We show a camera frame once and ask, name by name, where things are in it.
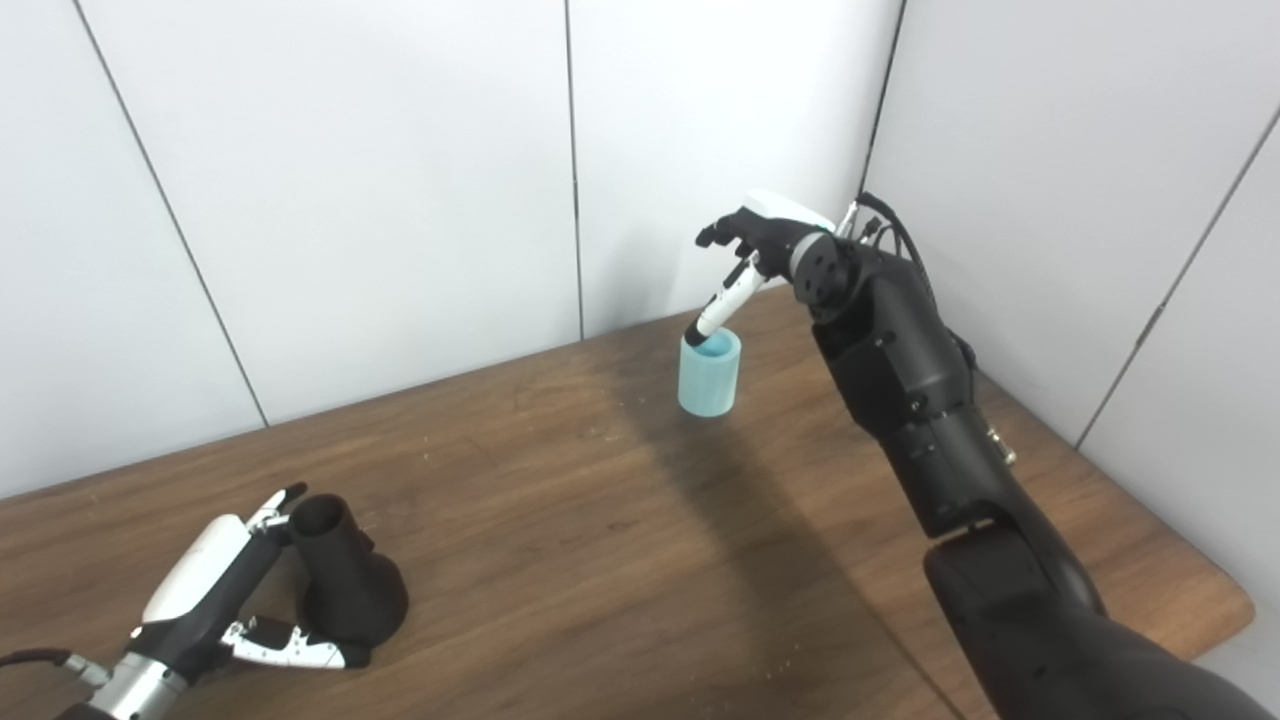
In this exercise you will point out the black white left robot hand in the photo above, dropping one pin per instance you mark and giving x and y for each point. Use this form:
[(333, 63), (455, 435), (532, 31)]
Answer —
[(205, 590)]

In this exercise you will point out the black funnel-shaped nozzle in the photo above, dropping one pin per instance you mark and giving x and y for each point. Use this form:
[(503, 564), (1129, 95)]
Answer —
[(350, 590)]

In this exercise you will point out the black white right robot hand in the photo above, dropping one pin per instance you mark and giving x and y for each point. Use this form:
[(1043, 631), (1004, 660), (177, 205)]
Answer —
[(770, 235)]

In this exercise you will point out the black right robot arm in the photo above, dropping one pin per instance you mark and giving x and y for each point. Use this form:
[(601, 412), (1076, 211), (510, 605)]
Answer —
[(900, 360)]

